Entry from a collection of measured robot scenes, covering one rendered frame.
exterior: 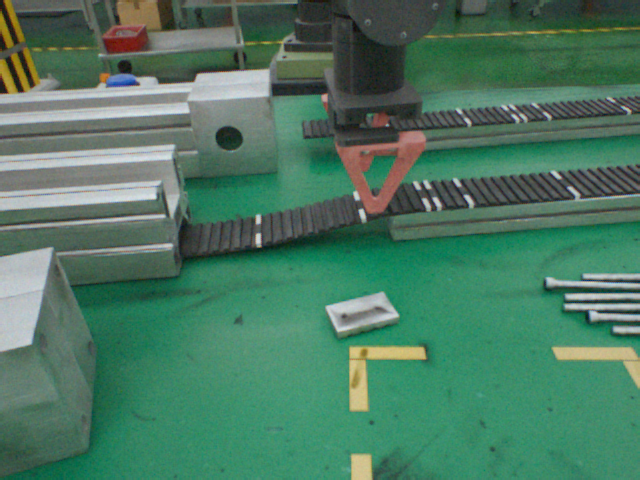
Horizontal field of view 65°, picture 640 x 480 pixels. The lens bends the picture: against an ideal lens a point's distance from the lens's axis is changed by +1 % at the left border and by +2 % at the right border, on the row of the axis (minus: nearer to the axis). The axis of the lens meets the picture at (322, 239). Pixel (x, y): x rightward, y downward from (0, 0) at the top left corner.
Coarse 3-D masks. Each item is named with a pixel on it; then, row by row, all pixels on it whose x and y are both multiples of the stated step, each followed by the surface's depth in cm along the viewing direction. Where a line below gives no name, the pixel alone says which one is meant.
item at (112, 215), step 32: (0, 160) 46; (32, 160) 46; (64, 160) 45; (96, 160) 45; (128, 160) 45; (160, 160) 45; (0, 192) 46; (32, 192) 40; (64, 192) 40; (96, 192) 40; (128, 192) 40; (160, 192) 41; (0, 224) 41; (32, 224) 41; (64, 224) 41; (96, 224) 40; (128, 224) 41; (160, 224) 41; (0, 256) 43; (64, 256) 42; (96, 256) 42; (128, 256) 42; (160, 256) 43
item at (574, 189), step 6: (552, 174) 50; (558, 174) 50; (564, 174) 50; (558, 180) 49; (564, 180) 49; (570, 180) 49; (564, 186) 48; (570, 186) 48; (576, 186) 48; (570, 192) 47; (576, 192) 47; (582, 192) 47; (588, 192) 47; (576, 198) 47; (582, 198) 47; (588, 198) 47
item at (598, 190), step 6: (582, 168) 51; (570, 174) 50; (576, 174) 50; (582, 174) 50; (588, 174) 50; (576, 180) 49; (582, 180) 49; (588, 180) 49; (594, 180) 49; (582, 186) 48; (588, 186) 48; (594, 186) 48; (600, 186) 48; (594, 192) 47; (600, 192) 47; (606, 192) 47
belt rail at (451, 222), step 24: (408, 216) 46; (432, 216) 46; (456, 216) 47; (480, 216) 47; (504, 216) 47; (528, 216) 48; (552, 216) 48; (576, 216) 48; (600, 216) 48; (624, 216) 48
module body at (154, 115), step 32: (0, 96) 61; (32, 96) 61; (64, 96) 60; (96, 96) 60; (128, 96) 61; (160, 96) 61; (0, 128) 54; (32, 128) 55; (64, 128) 55; (96, 128) 55; (128, 128) 57; (160, 128) 57; (192, 160) 58
